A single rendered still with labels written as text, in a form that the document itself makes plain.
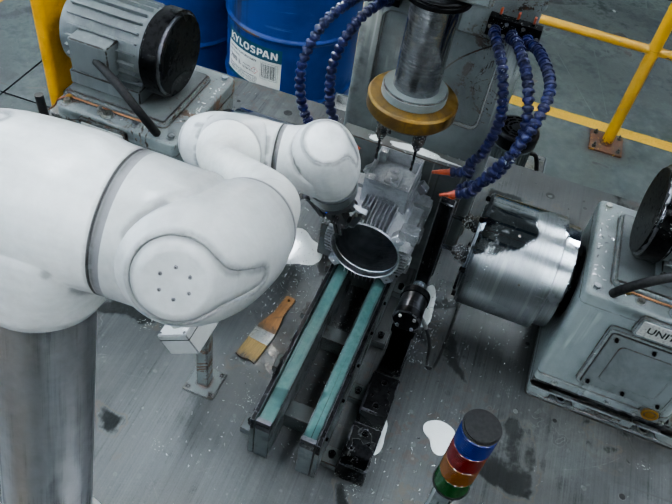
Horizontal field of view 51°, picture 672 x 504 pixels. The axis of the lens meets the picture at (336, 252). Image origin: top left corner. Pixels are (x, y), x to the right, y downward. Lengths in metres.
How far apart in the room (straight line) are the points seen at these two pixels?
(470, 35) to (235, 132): 0.64
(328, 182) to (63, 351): 0.52
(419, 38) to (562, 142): 2.58
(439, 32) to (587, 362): 0.73
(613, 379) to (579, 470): 0.21
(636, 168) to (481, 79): 2.36
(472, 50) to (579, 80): 2.85
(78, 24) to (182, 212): 1.08
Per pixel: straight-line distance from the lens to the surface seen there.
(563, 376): 1.61
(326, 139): 1.05
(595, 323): 1.47
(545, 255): 1.45
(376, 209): 1.50
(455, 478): 1.17
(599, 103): 4.25
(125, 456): 1.48
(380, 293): 1.57
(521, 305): 1.48
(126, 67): 1.55
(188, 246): 0.51
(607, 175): 3.74
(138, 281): 0.53
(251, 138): 1.09
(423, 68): 1.33
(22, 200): 0.59
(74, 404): 0.77
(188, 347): 1.29
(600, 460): 1.65
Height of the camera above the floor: 2.11
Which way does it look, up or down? 47 degrees down
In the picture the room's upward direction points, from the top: 11 degrees clockwise
